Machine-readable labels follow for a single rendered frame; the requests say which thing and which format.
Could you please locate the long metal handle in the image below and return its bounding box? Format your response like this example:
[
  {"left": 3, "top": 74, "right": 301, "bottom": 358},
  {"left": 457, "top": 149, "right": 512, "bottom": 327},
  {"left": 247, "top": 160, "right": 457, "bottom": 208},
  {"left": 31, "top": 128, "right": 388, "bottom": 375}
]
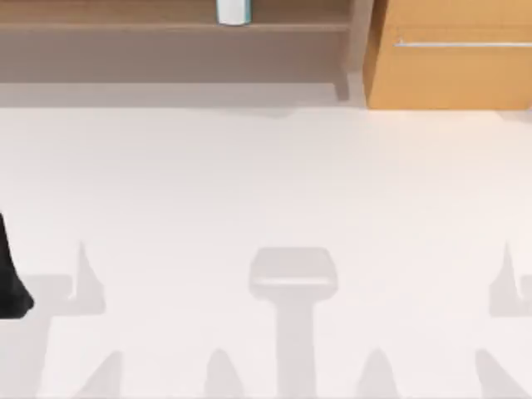
[{"left": 393, "top": 37, "right": 532, "bottom": 48}]

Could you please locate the brown open wooden shelf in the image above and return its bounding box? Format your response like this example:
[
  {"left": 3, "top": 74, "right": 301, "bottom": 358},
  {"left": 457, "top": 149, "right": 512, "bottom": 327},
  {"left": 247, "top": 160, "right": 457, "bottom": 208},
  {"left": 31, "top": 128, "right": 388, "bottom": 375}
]
[{"left": 0, "top": 0, "right": 375, "bottom": 110}]

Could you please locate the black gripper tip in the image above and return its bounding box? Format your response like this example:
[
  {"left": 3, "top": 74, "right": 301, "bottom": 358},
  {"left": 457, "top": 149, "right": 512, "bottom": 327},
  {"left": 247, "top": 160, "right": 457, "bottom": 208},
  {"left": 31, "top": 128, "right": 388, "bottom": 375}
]
[{"left": 0, "top": 212, "right": 35, "bottom": 321}]

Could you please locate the light wooden cupboard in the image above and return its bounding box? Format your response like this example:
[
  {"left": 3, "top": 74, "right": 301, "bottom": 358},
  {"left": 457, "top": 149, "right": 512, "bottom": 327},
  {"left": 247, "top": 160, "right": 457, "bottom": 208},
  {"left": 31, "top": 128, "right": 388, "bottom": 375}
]
[{"left": 362, "top": 0, "right": 532, "bottom": 111}]

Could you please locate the white and teal bottle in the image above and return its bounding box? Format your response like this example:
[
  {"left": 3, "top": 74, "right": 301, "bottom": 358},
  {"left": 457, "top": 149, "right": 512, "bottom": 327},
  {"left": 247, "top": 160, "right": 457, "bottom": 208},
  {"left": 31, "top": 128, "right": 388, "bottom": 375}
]
[{"left": 215, "top": 0, "right": 254, "bottom": 27}]

